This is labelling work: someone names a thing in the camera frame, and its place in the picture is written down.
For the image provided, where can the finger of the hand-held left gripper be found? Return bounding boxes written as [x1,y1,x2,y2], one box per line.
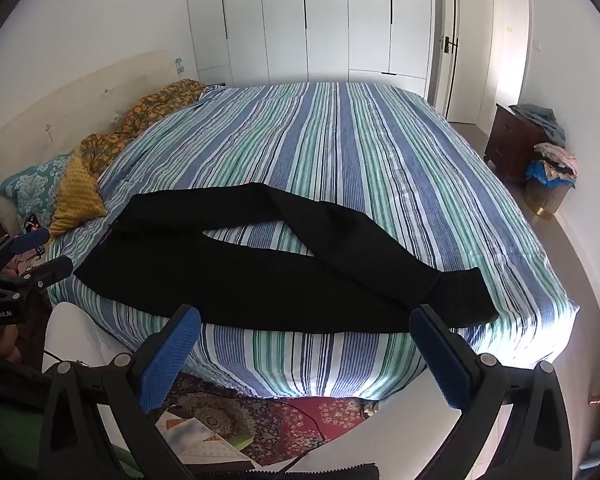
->
[0,228,51,273]
[0,256,74,295]

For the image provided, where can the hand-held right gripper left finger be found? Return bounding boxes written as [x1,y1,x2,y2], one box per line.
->
[39,304,203,480]

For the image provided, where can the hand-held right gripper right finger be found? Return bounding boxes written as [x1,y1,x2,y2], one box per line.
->
[409,304,573,480]

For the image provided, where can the black pants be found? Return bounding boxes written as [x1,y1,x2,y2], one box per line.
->
[72,182,500,333]

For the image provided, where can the person's left hand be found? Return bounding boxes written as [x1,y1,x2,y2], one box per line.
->
[0,326,23,363]

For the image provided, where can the pink cloth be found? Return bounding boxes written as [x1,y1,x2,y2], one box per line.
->
[2,250,48,281]

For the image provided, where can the teal floral pillow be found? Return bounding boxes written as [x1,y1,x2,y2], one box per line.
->
[0,154,73,228]

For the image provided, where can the yellow textured pillow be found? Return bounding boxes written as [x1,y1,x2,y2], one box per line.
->
[47,155,108,238]

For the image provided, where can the scattered paper sheets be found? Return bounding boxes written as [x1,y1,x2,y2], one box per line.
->
[155,405,253,466]

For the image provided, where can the red patterned rug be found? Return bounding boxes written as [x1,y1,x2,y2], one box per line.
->
[150,370,381,468]

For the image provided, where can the cream padded headboard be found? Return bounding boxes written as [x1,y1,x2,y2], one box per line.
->
[0,50,181,221]

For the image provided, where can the orange floral blanket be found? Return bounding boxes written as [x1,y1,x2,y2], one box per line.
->
[77,79,207,181]

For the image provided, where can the gold laundry basket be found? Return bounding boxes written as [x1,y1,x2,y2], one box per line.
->
[524,177,568,220]

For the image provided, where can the striped bed cover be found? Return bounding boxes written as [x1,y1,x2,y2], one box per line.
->
[45,80,581,401]

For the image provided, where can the dark wooden nightstand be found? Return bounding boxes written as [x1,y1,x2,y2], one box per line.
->
[484,104,551,183]

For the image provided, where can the mixed laundry pile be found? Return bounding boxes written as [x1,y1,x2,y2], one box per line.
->
[525,142,578,188]

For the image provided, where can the grey-blue clothes pile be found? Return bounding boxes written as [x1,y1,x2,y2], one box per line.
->
[509,103,567,148]

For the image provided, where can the white door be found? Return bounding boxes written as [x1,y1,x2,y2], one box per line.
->
[437,0,496,123]

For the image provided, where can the white wardrobe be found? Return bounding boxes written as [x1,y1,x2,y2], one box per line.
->
[184,0,438,93]

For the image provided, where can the black cable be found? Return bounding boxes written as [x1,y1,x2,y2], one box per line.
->
[280,394,333,473]

